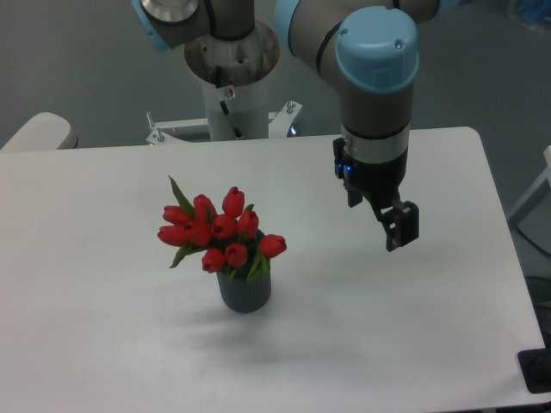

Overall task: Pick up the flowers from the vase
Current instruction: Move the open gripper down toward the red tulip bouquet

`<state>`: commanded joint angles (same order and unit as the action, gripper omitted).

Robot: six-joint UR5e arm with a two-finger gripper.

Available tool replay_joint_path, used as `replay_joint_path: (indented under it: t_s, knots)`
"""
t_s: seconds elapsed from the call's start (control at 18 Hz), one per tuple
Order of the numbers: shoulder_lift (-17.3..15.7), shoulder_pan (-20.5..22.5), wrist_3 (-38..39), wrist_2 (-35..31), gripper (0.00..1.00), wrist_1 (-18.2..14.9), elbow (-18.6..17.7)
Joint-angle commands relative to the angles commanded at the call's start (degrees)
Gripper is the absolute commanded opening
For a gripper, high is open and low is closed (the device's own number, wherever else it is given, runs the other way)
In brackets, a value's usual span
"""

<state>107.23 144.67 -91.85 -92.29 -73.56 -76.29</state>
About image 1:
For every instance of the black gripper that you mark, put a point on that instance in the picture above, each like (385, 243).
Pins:
(378, 183)

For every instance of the red tulip bouquet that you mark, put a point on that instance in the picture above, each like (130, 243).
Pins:
(230, 241)

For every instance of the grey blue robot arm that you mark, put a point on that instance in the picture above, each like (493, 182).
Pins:
(365, 50)

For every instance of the dark grey ribbed vase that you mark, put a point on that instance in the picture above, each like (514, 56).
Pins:
(244, 282)

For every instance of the white furniture leg right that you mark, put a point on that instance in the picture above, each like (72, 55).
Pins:
(532, 196)

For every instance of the black device at table edge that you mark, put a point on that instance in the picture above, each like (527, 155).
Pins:
(535, 367)

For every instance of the blue object top right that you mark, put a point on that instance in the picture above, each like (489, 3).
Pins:
(533, 14)

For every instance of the white metal base frame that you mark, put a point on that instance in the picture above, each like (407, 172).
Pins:
(273, 125)

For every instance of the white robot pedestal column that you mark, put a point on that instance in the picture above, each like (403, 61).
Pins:
(234, 75)

